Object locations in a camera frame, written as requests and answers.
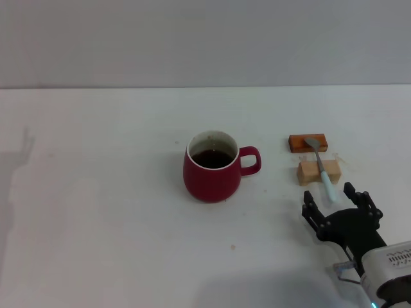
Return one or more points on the dark coffee liquid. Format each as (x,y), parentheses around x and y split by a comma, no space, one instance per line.
(212,159)

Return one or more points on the red ceramic mug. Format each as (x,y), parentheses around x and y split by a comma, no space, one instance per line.
(212,183)

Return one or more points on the dark brown wooden block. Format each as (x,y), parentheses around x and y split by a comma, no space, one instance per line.
(297,144)

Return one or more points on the light wooden spoon rest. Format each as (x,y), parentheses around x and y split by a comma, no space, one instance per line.
(306,173)

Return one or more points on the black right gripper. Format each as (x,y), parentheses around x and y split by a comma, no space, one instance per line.
(350,227)

